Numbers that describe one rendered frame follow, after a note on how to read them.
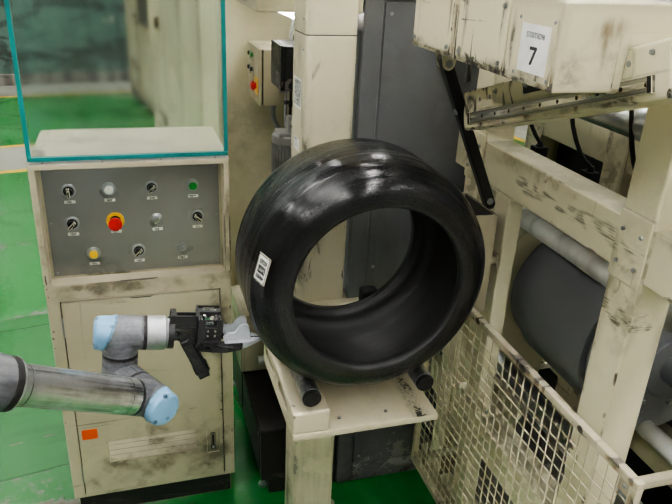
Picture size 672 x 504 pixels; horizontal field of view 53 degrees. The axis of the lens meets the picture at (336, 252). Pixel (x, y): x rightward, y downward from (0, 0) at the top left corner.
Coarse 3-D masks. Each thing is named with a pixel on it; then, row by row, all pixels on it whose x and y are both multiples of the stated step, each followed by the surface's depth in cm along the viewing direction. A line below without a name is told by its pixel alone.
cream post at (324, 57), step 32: (320, 0) 156; (352, 0) 158; (320, 32) 158; (352, 32) 161; (320, 64) 162; (352, 64) 164; (320, 96) 165; (352, 96) 167; (320, 128) 168; (320, 256) 183; (320, 288) 187; (288, 448) 217; (320, 448) 210; (288, 480) 221; (320, 480) 215
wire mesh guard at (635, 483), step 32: (480, 320) 172; (512, 352) 158; (544, 384) 147; (480, 416) 177; (576, 416) 137; (416, 448) 223; (576, 448) 138; (608, 448) 128; (448, 480) 200; (512, 480) 163; (544, 480) 150; (640, 480) 121
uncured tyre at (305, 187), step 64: (256, 192) 154; (320, 192) 136; (384, 192) 138; (448, 192) 144; (256, 256) 140; (448, 256) 172; (256, 320) 146; (320, 320) 177; (384, 320) 180; (448, 320) 155
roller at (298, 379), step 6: (294, 372) 162; (294, 378) 161; (300, 378) 159; (306, 378) 158; (300, 384) 157; (306, 384) 156; (312, 384) 156; (300, 390) 156; (306, 390) 154; (312, 390) 154; (318, 390) 155; (306, 396) 154; (312, 396) 154; (318, 396) 155; (306, 402) 154; (312, 402) 155; (318, 402) 155
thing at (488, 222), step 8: (464, 192) 202; (472, 200) 197; (472, 208) 198; (480, 208) 193; (480, 216) 184; (488, 216) 184; (496, 216) 185; (480, 224) 185; (488, 224) 185; (496, 224) 186; (488, 232) 186; (488, 240) 187; (488, 248) 189; (488, 256) 190; (488, 264) 191; (488, 272) 192; (480, 296) 195; (480, 304) 196
